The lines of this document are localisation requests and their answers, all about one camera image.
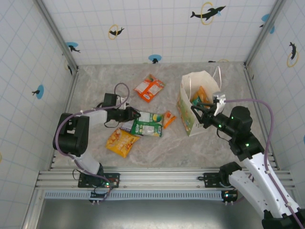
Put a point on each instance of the white paper bag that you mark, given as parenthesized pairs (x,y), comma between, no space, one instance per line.
(187,114)

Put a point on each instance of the aluminium frame post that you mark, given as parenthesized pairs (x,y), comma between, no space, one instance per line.
(55,31)
(265,31)

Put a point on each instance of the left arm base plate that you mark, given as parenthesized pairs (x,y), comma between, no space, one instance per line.
(112,179)

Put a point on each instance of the grey metal sheet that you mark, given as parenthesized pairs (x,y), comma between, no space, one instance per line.
(155,214)

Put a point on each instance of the right black controller box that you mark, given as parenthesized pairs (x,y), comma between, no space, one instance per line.
(230,196)

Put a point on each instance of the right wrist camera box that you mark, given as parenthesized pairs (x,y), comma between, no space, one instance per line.
(219,105)

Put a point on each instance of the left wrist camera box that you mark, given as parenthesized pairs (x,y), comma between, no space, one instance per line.
(124,99)

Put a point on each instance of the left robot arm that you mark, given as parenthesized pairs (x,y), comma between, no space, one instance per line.
(71,136)

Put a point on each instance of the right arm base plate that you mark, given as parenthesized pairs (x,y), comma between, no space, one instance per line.
(210,179)

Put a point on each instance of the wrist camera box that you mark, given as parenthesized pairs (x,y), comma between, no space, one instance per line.
(219,105)
(124,99)

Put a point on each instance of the black controller box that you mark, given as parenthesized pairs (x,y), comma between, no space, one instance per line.
(230,196)
(96,196)

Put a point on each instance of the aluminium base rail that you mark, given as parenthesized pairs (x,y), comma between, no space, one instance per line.
(162,177)

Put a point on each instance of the aluminium table side rail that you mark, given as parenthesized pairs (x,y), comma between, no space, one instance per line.
(255,95)
(70,95)

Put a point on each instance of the green snack bag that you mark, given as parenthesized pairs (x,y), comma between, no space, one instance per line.
(147,130)

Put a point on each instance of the orange Krax chips bag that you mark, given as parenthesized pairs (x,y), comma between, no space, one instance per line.
(202,94)

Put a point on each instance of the small orange snack packet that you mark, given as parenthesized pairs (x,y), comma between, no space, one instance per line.
(169,118)

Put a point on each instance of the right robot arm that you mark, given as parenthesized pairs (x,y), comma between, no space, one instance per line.
(257,171)

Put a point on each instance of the yellow snack bag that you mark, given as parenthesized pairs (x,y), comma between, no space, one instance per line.
(121,143)

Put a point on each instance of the orange red snack bag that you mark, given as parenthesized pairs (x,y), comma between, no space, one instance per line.
(150,89)

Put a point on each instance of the left black controller box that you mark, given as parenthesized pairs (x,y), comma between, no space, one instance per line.
(96,196)

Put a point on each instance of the purple snack bag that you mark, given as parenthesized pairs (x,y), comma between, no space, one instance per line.
(127,126)

